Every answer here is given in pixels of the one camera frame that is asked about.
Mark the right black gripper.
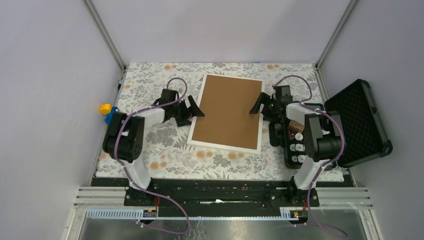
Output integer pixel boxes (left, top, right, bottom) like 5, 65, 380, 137
249, 92, 280, 123

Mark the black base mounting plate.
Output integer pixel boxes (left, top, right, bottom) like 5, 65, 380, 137
123, 179, 320, 217

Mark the yellow blue toy car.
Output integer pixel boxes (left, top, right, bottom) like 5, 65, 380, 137
98, 103, 119, 125

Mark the aluminium rail frame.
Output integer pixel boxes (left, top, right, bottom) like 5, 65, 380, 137
74, 186, 375, 221

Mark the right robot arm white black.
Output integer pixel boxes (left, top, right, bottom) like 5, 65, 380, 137
250, 85, 346, 206

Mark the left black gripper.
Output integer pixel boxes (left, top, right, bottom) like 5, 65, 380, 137
170, 95, 205, 127

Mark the white picture frame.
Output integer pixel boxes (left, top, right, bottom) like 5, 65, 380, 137
187, 73, 266, 155

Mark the brown backing board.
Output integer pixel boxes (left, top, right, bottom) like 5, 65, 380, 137
192, 75, 263, 151

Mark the black foam lined case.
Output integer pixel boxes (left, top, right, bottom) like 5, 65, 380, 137
268, 78, 394, 170

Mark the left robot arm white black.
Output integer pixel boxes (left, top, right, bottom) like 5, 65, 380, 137
99, 88, 205, 206

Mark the brown playing card box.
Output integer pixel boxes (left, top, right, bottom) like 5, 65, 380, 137
288, 120, 305, 133

